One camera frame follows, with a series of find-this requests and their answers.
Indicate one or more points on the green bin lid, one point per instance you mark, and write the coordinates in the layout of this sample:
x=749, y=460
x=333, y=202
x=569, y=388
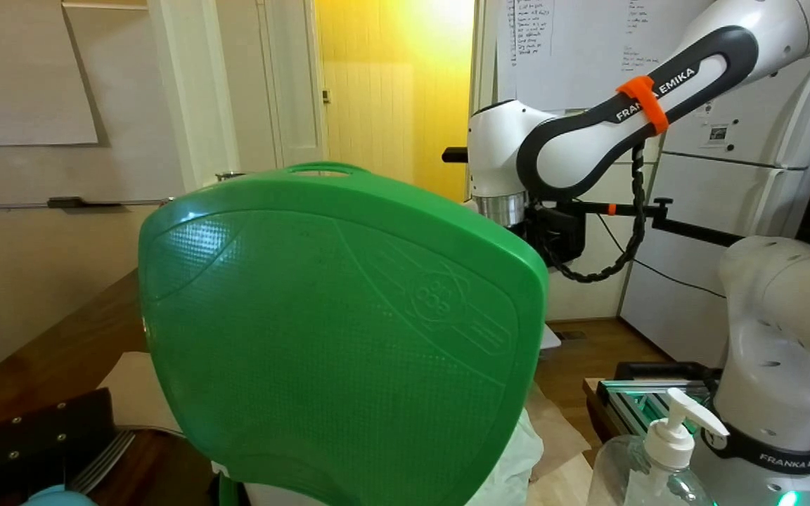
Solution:
x=340, y=336

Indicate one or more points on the brown paper napkin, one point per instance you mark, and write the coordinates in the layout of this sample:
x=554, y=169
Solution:
x=135, y=395

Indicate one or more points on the clear pump soap bottle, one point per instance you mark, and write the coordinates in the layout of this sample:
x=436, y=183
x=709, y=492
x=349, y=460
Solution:
x=655, y=464

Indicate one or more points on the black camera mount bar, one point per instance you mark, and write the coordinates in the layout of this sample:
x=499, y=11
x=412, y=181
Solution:
x=661, y=219

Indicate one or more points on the metal rail green box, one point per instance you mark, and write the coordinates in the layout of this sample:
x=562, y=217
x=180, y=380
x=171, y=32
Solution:
x=628, y=406

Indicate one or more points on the whiteboard on wall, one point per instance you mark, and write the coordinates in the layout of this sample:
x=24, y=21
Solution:
x=43, y=96

